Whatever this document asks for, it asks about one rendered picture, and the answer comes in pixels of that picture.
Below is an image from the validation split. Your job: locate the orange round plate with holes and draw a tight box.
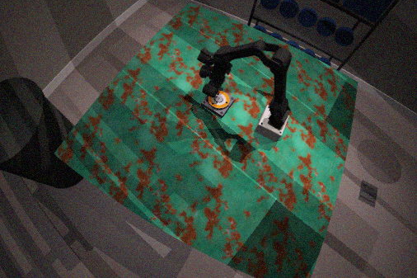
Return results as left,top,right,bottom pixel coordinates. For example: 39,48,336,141
208,90,230,109

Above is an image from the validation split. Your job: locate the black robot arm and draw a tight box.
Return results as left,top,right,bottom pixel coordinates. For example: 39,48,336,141
197,40,292,130

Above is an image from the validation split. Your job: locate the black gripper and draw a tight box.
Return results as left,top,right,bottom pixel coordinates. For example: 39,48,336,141
202,69,231,97

